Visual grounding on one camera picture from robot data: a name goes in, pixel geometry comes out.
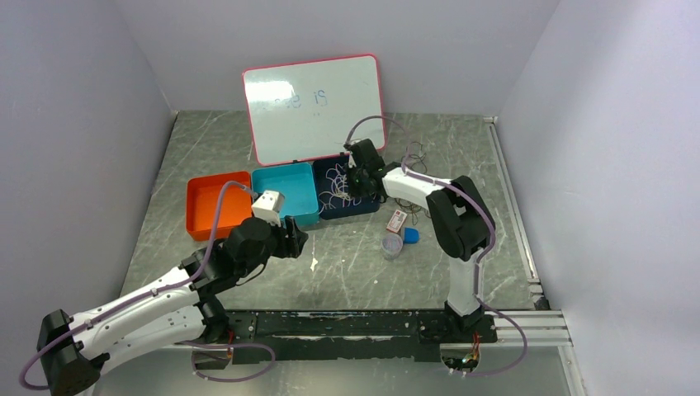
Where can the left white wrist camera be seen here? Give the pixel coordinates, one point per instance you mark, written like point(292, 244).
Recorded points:
point(268, 207)

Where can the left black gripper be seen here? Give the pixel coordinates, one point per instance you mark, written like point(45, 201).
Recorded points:
point(290, 245)

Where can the blue grey eraser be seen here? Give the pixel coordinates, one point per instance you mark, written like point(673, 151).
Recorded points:
point(410, 236)

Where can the clear jar of clips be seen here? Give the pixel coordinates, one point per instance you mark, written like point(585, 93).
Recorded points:
point(391, 246)

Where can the orange tray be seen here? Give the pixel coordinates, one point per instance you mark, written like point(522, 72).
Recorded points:
point(202, 197)

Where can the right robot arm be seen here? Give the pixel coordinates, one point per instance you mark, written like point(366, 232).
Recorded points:
point(462, 225)

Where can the red white staples box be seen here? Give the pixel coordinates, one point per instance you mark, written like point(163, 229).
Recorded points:
point(396, 222)

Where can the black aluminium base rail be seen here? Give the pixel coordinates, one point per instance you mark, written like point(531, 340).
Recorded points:
point(398, 352)

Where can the navy blue tray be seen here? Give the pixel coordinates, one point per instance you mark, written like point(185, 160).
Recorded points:
point(332, 191)

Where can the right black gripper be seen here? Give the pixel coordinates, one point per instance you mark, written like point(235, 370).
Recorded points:
point(357, 192)

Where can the pink framed whiteboard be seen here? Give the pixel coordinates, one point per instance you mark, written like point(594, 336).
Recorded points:
point(307, 110)

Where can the light blue tray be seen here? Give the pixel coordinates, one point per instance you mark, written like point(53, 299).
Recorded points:
point(296, 182)

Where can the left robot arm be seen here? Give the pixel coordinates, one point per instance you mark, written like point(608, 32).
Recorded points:
point(74, 350)

